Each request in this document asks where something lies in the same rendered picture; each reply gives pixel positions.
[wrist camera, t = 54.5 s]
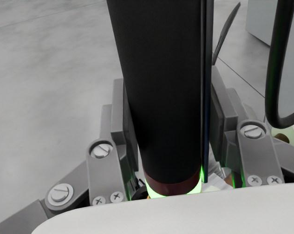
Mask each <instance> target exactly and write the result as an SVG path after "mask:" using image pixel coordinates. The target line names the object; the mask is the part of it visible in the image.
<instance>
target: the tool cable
mask: <svg viewBox="0 0 294 234"><path fill-rule="evenodd" d="M293 15H294V0H278V1H277V7H276V13H275V19H274V26H273V32H272V38H271V45H270V51H269V58H268V68H267V76H266V87H265V114H266V118H267V121H268V122H269V124H270V125H271V126H272V131H271V135H272V137H274V136H275V135H277V134H278V133H281V134H284V135H286V136H287V137H288V139H289V144H291V145H293V146H294V113H293V114H291V115H289V116H287V117H284V118H280V116H279V112H278V102H279V92H280V85H281V77H282V70H283V65H284V60H285V55H286V50H287V44H288V38H289V34H290V29H291V24H292V20H293Z"/></svg>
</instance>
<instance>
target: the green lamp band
mask: <svg viewBox="0 0 294 234"><path fill-rule="evenodd" d="M146 185H147V190H148V193H149V195H150V197H151V198H158V197H164V196H162V195H159V194H157V193H155V192H154V191H153V190H152V189H151V188H150V187H149V186H148V184H147V182H146ZM200 190H201V178H200V181H199V183H198V185H197V186H196V187H195V188H194V189H193V190H192V191H191V192H189V193H188V194H192V193H199V192H200Z"/></svg>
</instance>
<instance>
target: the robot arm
mask: <svg viewBox="0 0 294 234"><path fill-rule="evenodd" d="M209 142H210V145H211V148H212V151H213V155H214V158H215V161H216V162H220V165H221V168H224V167H227V168H229V169H231V175H232V182H233V189H226V190H217V191H209V192H201V193H192V194H184V195H174V196H166V197H158V198H150V199H143V200H135V201H131V197H130V193H129V188H128V184H127V183H128V182H129V181H130V180H131V179H132V178H135V172H137V171H139V168H138V145H137V137H136V133H135V128H134V124H133V120H132V115H131V110H130V105H129V101H128V97H127V92H126V88H125V84H124V78H117V79H114V80H113V94H112V104H105V105H102V112H101V121H100V131H99V139H96V140H94V141H93V142H91V143H90V144H89V145H88V147H87V148H86V159H85V160H84V161H83V162H81V163H80V164H79V165H78V166H76V167H75V168H74V169H73V170H72V171H70V172H69V173H68V174H67V175H65V176H64V177H63V178H62V179H61V180H59V181H58V182H57V183H56V184H54V185H53V186H52V187H51V188H50V189H49V190H48V192H47V194H46V196H45V198H44V199H42V200H39V199H37V200H35V201H34V202H32V203H30V204H29V205H27V206H26V207H24V208H22V209H21V210H19V211H17V212H16V213H14V214H12V215H11V216H9V217H7V218H6V219H4V220H2V221H1V222H0V234H294V146H293V145H291V144H289V143H287V142H284V141H282V140H279V139H277V138H275V137H272V136H271V132H270V129H269V127H268V126H267V125H266V124H265V123H264V122H262V121H260V120H256V119H249V117H248V115H247V113H246V111H245V109H244V107H243V105H242V103H241V101H240V99H239V97H238V94H237V92H236V90H235V89H234V88H226V87H225V85H224V82H223V80H222V78H221V76H220V73H219V71H218V69H217V67H216V65H212V77H211V98H210V127H209Z"/></svg>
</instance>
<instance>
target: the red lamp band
mask: <svg viewBox="0 0 294 234"><path fill-rule="evenodd" d="M142 167H143V166H142ZM143 171H144V177H145V180H146V182H147V184H148V185H149V187H150V188H151V189H152V190H154V191H155V192H157V193H159V194H161V195H165V196H174V195H183V194H186V193H188V192H190V191H191V190H192V189H193V188H194V187H195V186H196V185H197V184H198V182H199V180H200V178H201V163H200V166H199V169H198V171H197V172H196V173H195V174H194V175H193V176H192V177H191V178H189V179H188V180H186V181H184V182H180V183H174V184H166V183H161V182H157V181H155V180H153V179H152V178H150V177H149V176H148V175H147V174H146V172H145V170H144V169H143Z"/></svg>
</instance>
